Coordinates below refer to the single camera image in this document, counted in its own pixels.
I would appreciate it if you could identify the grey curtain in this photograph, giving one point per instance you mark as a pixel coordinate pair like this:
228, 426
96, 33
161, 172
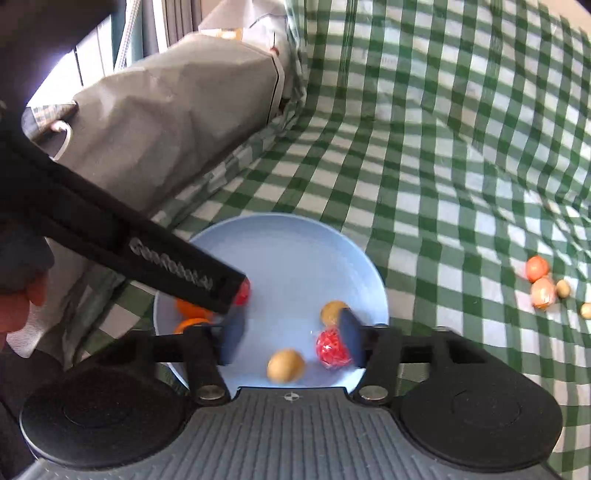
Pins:
178, 18

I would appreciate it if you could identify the orange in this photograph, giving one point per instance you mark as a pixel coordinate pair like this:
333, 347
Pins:
187, 326
543, 292
538, 268
191, 310

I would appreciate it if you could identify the small red apple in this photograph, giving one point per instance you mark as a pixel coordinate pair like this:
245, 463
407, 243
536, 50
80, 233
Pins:
244, 293
328, 350

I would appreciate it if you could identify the orange in foam net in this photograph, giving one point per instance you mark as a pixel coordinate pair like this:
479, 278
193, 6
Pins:
543, 292

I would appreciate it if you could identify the person's left hand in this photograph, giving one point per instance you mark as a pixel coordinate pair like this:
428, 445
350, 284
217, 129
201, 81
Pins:
14, 314

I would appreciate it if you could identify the pale grey printed cloth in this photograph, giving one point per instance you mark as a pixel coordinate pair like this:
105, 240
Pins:
258, 18

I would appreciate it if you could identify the blue plate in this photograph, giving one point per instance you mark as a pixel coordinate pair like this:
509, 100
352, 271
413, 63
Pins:
286, 277

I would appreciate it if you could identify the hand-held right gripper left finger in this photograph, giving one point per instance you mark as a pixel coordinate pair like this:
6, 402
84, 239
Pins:
233, 334

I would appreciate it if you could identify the green checked cloth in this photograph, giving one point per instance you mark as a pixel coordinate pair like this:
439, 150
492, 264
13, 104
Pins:
415, 138

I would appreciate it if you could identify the small yellow plum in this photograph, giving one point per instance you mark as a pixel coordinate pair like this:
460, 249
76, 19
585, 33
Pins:
286, 365
330, 313
586, 310
562, 289

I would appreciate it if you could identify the white window frame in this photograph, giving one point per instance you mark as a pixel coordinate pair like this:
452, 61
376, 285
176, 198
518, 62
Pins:
94, 60

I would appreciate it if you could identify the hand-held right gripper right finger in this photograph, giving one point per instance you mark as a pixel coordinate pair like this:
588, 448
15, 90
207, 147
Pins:
351, 339

